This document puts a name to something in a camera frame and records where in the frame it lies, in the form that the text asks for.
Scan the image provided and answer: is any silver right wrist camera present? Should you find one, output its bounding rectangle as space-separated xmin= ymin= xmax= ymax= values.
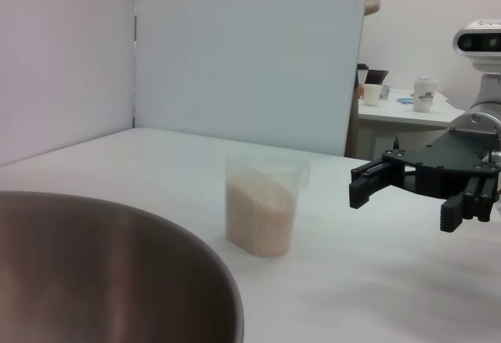
xmin=453 ymin=19 xmax=501 ymax=72

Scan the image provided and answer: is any white partition board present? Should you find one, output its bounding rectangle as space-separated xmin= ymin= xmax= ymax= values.
xmin=132 ymin=0 xmax=372 ymax=160

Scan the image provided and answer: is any clear plastic measuring cup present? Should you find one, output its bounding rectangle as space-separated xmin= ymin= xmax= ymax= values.
xmin=225 ymin=153 xmax=312 ymax=258

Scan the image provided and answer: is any stainless steel mixing bowl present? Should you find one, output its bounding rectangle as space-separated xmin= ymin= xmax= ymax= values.
xmin=0 ymin=190 xmax=246 ymax=343

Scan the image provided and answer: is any dark brown bowl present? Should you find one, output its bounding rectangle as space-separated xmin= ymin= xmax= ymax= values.
xmin=366 ymin=69 xmax=391 ymax=85

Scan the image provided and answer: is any plain white paper cup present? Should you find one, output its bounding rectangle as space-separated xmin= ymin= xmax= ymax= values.
xmin=362 ymin=83 xmax=383 ymax=107

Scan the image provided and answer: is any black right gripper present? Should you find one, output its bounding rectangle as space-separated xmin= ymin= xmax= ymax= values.
xmin=349 ymin=127 xmax=501 ymax=234

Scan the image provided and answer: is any lidded paper cup green print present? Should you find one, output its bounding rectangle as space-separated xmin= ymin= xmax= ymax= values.
xmin=413 ymin=76 xmax=440 ymax=114

